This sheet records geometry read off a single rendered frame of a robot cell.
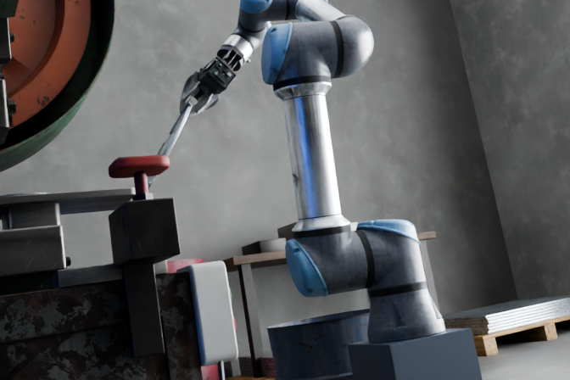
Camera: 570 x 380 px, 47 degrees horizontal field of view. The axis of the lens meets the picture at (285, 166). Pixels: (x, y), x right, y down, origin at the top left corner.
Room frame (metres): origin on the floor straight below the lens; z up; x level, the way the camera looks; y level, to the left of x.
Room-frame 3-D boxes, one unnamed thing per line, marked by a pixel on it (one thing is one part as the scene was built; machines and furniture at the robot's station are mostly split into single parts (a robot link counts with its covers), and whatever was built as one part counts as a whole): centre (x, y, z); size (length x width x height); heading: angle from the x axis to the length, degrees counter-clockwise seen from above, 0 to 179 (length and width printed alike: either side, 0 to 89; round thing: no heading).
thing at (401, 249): (1.34, -0.17, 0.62); 0.13 x 0.12 x 0.14; 104
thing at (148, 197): (0.83, 0.19, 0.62); 0.10 x 0.06 x 0.20; 29
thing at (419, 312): (1.35, -0.18, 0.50); 0.15 x 0.15 x 0.10
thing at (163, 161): (0.81, 0.18, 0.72); 0.07 x 0.06 x 0.08; 119
